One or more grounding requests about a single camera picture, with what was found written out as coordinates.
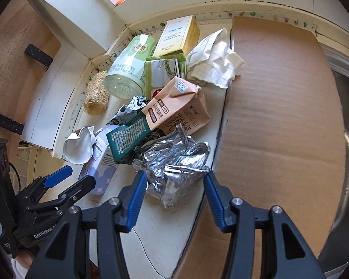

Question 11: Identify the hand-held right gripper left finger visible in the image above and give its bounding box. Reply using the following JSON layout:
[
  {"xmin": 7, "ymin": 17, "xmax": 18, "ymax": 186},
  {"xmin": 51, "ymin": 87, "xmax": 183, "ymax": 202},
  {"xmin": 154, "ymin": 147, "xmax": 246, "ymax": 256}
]
[{"xmin": 25, "ymin": 171, "xmax": 148, "ymax": 279}]

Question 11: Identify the cactus print sealing tape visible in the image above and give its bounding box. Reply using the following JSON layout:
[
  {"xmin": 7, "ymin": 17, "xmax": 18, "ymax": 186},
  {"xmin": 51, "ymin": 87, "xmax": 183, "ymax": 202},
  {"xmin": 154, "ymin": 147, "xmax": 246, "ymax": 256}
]
[{"xmin": 87, "ymin": 9, "xmax": 319, "ymax": 85}]

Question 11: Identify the loofah scrubber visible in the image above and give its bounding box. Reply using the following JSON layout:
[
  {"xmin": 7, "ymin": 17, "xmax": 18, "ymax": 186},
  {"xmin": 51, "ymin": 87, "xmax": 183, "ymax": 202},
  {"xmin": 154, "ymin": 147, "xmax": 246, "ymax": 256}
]
[{"xmin": 84, "ymin": 70, "xmax": 109, "ymax": 116}]

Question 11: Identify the wooden cutting board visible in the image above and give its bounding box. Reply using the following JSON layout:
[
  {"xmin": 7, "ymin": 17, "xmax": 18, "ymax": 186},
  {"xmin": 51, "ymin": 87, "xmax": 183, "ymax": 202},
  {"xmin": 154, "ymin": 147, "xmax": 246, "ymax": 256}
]
[{"xmin": 0, "ymin": 1, "xmax": 61, "ymax": 140}]

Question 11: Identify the silver foil bag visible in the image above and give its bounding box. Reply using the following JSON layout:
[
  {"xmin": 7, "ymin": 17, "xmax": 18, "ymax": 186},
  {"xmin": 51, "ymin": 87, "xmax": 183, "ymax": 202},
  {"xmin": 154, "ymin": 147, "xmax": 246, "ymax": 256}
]
[{"xmin": 132, "ymin": 124, "xmax": 211, "ymax": 209}]

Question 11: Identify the green label milk tea bottle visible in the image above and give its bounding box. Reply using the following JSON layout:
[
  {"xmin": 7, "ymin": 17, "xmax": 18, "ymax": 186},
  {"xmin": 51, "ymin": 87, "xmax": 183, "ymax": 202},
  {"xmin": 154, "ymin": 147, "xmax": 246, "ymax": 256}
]
[{"xmin": 104, "ymin": 34, "xmax": 158, "ymax": 98}]

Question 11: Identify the green and white carton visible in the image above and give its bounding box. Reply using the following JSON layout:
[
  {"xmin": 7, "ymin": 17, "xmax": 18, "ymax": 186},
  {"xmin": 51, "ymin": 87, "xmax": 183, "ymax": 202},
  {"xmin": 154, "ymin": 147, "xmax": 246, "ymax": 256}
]
[{"xmin": 144, "ymin": 51, "xmax": 188, "ymax": 101}]

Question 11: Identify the crushed white paper cup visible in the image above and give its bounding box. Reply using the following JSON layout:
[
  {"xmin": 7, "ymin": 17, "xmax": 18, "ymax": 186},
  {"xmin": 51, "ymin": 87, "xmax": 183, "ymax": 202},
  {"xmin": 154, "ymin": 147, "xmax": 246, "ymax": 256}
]
[{"xmin": 63, "ymin": 126, "xmax": 96, "ymax": 165}]

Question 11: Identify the beige drink carton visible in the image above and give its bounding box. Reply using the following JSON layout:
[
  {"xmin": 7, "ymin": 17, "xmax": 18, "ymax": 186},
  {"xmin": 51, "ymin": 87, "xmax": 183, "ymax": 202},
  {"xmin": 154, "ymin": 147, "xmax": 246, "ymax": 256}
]
[{"xmin": 141, "ymin": 76, "xmax": 211, "ymax": 136}]

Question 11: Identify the yellow and white box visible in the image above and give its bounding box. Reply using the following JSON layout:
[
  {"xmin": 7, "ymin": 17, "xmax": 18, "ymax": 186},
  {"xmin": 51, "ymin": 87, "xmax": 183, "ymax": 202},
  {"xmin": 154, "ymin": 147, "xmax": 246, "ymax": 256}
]
[{"xmin": 152, "ymin": 15, "xmax": 201, "ymax": 57}]

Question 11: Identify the brown cardboard sheet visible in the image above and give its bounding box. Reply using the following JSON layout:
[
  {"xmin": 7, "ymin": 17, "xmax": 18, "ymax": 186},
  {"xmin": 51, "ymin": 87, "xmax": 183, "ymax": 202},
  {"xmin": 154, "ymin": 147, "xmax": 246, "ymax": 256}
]
[{"xmin": 171, "ymin": 16, "xmax": 349, "ymax": 279}]

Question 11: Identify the black cable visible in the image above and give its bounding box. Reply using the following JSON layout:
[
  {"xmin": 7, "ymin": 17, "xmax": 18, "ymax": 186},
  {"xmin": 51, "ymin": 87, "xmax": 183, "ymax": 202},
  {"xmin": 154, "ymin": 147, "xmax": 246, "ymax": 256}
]
[{"xmin": 8, "ymin": 162, "xmax": 21, "ymax": 194}]

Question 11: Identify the crumpled grid paper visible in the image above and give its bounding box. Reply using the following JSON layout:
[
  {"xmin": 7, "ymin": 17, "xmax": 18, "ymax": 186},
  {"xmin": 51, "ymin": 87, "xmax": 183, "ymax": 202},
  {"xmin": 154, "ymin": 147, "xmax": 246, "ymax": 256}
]
[{"xmin": 186, "ymin": 28, "xmax": 246, "ymax": 89}]

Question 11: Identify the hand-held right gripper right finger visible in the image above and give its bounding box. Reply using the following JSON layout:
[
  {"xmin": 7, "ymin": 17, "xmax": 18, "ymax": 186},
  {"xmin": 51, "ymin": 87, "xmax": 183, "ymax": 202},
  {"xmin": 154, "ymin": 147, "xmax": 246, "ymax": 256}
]
[{"xmin": 203, "ymin": 171, "xmax": 326, "ymax": 279}]

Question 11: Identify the dark green carton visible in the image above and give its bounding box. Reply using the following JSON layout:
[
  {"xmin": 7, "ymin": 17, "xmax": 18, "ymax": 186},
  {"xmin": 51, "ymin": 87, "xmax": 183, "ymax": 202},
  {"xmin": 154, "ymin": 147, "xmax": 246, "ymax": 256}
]
[{"xmin": 106, "ymin": 112, "xmax": 166, "ymax": 165}]

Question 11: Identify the black cutting board foot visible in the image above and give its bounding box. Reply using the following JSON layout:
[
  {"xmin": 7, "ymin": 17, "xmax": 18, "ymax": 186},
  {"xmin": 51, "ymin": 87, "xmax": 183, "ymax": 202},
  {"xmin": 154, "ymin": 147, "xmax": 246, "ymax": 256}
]
[
  {"xmin": 25, "ymin": 44, "xmax": 53, "ymax": 67},
  {"xmin": 0, "ymin": 112, "xmax": 24, "ymax": 135}
]

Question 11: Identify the black and white patterned wrapper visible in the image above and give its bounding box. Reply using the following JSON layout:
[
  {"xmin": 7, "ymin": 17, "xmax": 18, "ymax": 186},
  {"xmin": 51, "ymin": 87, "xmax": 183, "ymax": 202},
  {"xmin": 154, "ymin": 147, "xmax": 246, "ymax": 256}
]
[{"xmin": 106, "ymin": 95, "xmax": 147, "ymax": 127}]

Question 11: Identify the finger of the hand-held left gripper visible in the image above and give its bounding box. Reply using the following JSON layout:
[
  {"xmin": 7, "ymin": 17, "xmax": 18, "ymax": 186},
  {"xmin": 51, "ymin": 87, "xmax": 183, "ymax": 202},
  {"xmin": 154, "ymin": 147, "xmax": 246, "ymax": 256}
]
[
  {"xmin": 16, "ymin": 165, "xmax": 73, "ymax": 210},
  {"xmin": 26, "ymin": 176, "xmax": 96, "ymax": 218}
]

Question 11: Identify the purple and white carton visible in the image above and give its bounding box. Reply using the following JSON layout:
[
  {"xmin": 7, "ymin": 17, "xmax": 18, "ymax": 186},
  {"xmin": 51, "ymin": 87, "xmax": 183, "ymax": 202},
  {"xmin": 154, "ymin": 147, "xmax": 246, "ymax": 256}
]
[{"xmin": 78, "ymin": 128, "xmax": 120, "ymax": 195}]

